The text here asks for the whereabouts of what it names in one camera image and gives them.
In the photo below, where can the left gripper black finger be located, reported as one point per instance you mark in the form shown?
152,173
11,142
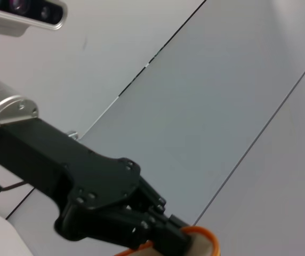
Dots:
155,202
152,234

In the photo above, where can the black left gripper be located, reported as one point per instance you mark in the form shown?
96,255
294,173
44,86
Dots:
62,160

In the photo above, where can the orange rimmed object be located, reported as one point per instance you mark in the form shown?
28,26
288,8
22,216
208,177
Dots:
203,244

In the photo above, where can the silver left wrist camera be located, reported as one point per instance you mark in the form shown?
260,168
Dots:
22,24

